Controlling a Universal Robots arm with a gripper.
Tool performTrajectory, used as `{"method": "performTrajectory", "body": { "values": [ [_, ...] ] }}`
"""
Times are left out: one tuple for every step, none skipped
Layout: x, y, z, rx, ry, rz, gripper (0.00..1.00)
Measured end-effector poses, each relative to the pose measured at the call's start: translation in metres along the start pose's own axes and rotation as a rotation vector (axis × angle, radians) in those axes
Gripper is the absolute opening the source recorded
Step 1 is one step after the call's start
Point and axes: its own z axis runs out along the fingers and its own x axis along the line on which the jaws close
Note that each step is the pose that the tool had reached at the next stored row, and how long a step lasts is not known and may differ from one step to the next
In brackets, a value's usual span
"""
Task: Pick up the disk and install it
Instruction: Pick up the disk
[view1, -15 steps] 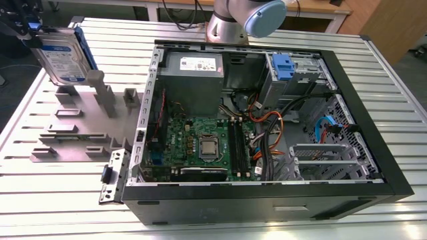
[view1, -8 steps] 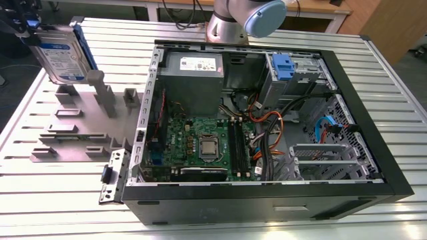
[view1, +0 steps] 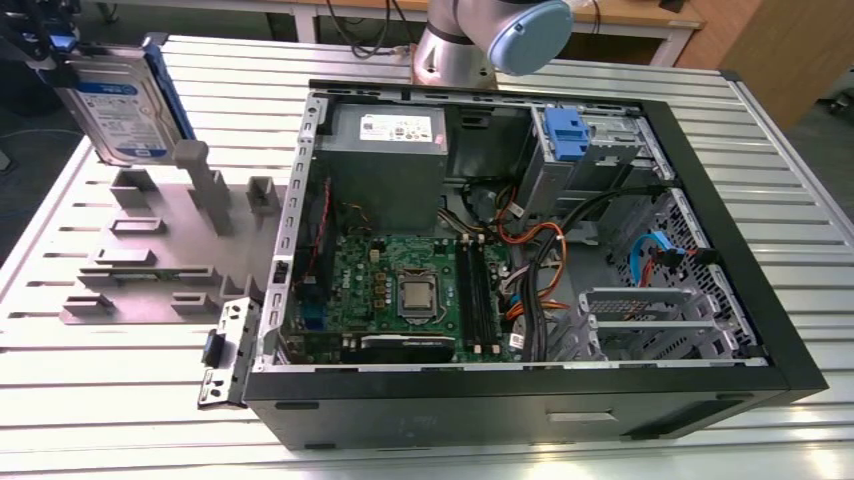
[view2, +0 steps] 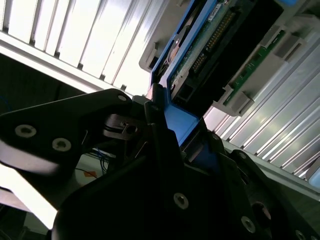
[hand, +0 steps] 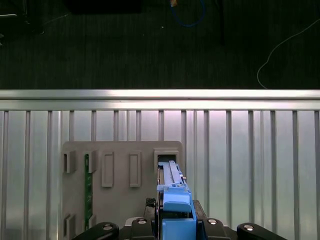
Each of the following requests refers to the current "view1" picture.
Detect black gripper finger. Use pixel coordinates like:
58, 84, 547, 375
50, 52, 80, 90

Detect hard disk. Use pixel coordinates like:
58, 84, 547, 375
46, 30, 200, 167

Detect orange black power wire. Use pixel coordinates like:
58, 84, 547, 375
652, 247, 720, 276

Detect white framed desk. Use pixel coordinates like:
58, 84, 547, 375
85, 0, 432, 46

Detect grey parts rack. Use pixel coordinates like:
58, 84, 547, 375
58, 139, 292, 326

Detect green RAM stick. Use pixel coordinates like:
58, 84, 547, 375
110, 269, 180, 281

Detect grey power supply unit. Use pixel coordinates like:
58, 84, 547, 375
312, 102, 449, 236

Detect green motherboard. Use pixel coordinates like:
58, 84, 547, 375
279, 232, 528, 364

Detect black CPU socket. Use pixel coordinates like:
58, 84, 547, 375
392, 267, 449, 326

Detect silver CPU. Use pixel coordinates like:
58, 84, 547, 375
397, 279, 439, 307

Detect black graphics card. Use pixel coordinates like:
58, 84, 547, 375
339, 333, 459, 365

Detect black RAM slot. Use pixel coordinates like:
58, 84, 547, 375
455, 234, 483, 354
469, 234, 503, 354

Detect blue drive latch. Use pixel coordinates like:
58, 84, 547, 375
543, 107, 592, 162

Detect grey metal drive cage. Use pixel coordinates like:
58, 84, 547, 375
519, 104, 672, 221

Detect wooden top desk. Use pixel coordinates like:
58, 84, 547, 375
572, 0, 708, 69

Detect black open PC case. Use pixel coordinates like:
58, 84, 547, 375
196, 77, 830, 449

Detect black chair base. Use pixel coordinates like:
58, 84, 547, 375
816, 67, 854, 115

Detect thick black gripper cable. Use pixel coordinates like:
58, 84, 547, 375
325, 0, 419, 61

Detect grey metal slot bracket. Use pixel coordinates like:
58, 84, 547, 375
196, 297, 263, 411

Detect yellow black power wires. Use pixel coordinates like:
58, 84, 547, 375
436, 207, 499, 236

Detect orange wire bundle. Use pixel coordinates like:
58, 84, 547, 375
496, 222, 572, 321

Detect black cable bundle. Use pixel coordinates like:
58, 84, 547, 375
519, 184, 668, 361

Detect blue data wire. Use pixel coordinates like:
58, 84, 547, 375
625, 232, 675, 290

